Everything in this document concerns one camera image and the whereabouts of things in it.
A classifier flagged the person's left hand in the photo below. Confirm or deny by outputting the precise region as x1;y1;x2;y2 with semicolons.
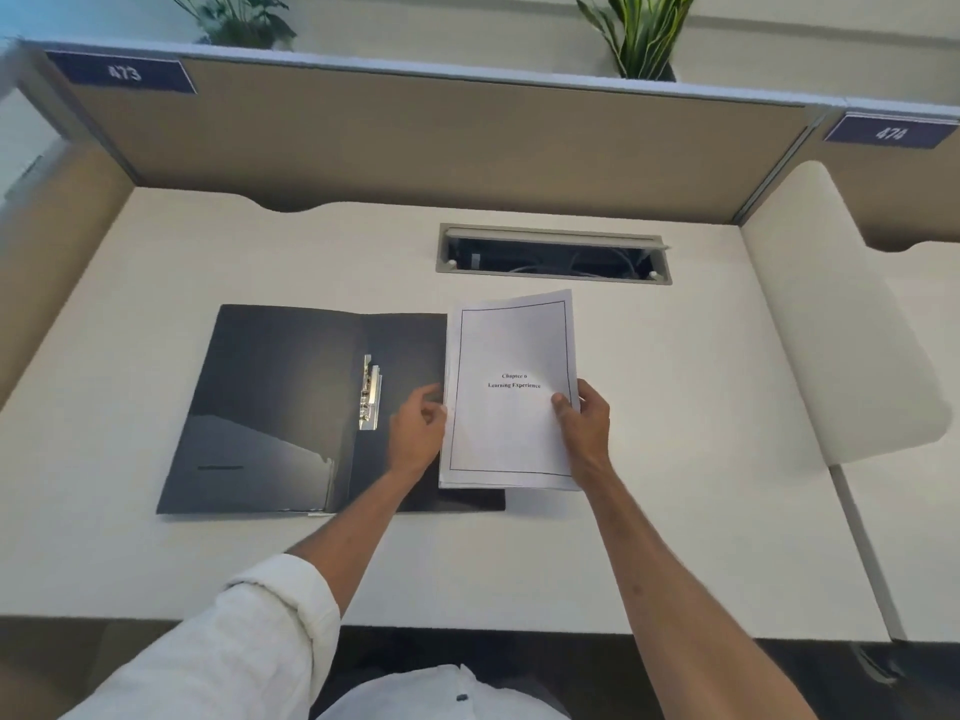
386;381;450;479

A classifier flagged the snake plant in pot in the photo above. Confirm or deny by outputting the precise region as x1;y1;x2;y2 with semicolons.
575;0;708;83

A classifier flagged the white buttoned shirt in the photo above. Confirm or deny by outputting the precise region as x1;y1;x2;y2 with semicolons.
59;554;571;720

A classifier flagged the broad leaf potted plant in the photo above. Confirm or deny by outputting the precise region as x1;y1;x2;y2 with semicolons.
163;0;298;51

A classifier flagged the black folder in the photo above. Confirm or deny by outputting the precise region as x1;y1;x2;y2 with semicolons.
155;304;507;516

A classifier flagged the blue number sign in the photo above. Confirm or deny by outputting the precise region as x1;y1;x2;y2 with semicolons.
823;114;960;151
44;51;199;95

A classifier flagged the person's right hand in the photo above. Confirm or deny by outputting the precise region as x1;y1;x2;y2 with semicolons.
551;378;613;488

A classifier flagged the grey chair base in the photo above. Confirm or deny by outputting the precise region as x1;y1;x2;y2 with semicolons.
851;642;922;687

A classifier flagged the bundle of grey cables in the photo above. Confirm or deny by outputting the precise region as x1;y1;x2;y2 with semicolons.
509;250;646;280

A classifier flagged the grey desk cable tray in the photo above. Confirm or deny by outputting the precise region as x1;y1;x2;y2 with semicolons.
436;222;673;286

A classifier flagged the person's right forearm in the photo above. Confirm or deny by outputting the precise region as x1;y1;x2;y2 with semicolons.
581;468;819;720

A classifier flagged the person's left forearm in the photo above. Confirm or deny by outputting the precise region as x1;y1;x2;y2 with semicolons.
284;464;429;620

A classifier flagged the beige neighbouring partition panel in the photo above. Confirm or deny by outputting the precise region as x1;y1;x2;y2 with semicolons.
806;96;960;254

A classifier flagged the beige side partition panel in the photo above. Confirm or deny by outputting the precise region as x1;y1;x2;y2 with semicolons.
0;138;181;720

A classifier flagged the white rounded desk divider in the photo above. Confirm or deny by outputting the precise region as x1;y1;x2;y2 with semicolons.
740;160;954;467

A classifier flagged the beige back partition panel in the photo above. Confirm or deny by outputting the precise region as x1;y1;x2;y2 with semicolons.
18;38;849;226

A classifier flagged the white printed paper stack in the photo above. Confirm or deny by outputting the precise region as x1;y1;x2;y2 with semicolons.
437;288;585;493

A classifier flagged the white neighbouring desk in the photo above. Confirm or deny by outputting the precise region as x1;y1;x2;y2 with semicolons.
828;239;960;644

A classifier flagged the grey framed glass partition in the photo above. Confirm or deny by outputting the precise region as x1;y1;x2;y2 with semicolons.
0;40;84;211

